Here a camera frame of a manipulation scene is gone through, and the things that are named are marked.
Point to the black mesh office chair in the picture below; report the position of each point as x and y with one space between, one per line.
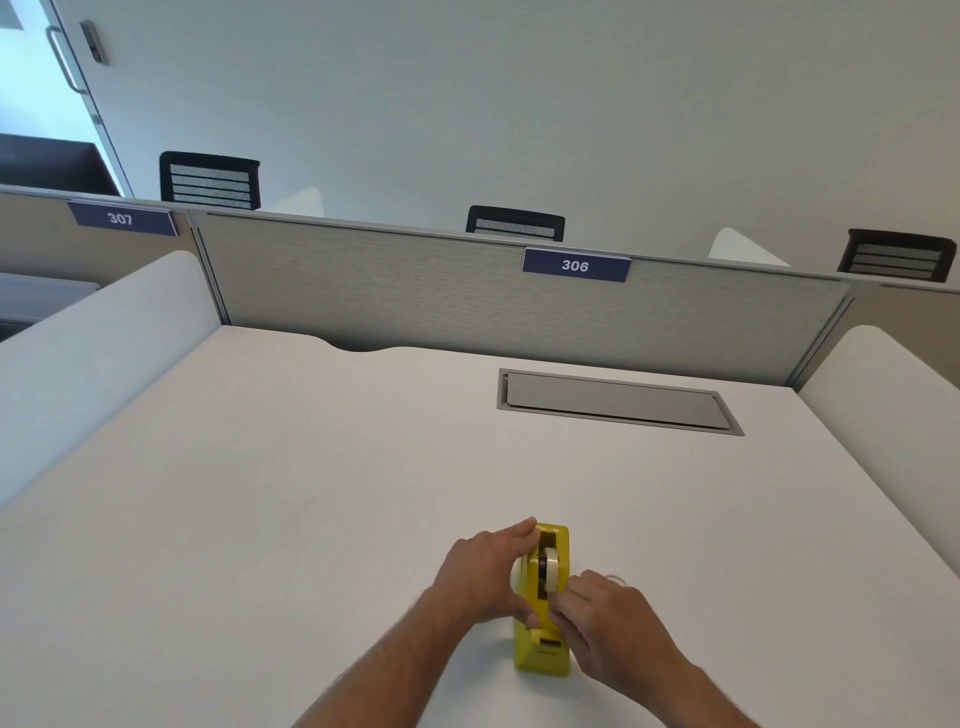
516 222
210 180
896 255

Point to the grey door lock plate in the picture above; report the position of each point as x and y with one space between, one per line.
93 43

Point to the glass door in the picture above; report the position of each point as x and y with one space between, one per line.
30 90

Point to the white tape roll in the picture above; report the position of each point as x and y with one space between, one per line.
551 570

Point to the grey flat panel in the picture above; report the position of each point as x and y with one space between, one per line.
41 296

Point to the small clear tape piece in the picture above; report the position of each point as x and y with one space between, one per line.
616 578

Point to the beige partition panel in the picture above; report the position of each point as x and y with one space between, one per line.
911 315
45 247

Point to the blue desk number label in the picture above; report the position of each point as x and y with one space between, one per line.
120 218
575 265

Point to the wide grey partition panel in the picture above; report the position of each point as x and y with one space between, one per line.
450 292

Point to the person's left thumb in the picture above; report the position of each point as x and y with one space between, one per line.
525 613

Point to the person's right fingers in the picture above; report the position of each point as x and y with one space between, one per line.
577 607

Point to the dark cabinet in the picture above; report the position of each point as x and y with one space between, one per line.
52 165

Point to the person's left forearm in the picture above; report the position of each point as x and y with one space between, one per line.
382 667

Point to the person's left hand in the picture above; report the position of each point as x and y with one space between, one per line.
472 574

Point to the person's right hand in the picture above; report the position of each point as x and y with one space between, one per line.
622 637

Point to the person's right forearm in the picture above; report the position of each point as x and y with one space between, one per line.
709 701

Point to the yellow tape dispenser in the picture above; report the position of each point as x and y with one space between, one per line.
541 656

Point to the white rounded side divider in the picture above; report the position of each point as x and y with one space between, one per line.
742 249
892 427
300 204
97 360

